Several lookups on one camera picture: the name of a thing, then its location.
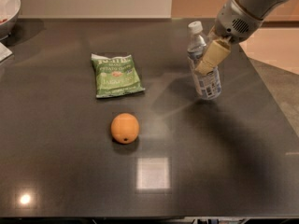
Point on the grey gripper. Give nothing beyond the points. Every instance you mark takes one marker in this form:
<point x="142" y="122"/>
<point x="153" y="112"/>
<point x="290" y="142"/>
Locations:
<point x="233" y="23"/>

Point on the blue label plastic water bottle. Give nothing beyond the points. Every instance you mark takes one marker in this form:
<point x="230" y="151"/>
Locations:
<point x="206" y="79"/>

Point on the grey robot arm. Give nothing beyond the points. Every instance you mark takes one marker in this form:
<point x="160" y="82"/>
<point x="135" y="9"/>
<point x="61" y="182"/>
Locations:
<point x="259" y="8"/>

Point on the green chip bag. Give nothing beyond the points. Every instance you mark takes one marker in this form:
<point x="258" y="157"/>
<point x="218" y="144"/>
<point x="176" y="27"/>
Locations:
<point x="115" y="76"/>

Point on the orange fruit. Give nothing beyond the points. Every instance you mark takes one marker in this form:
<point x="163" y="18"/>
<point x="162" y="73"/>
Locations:
<point x="125" y="128"/>

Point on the white bowl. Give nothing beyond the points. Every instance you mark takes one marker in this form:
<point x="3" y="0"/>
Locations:
<point x="9" y="13"/>

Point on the white paper sheet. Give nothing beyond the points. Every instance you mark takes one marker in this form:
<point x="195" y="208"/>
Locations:
<point x="4" y="52"/>

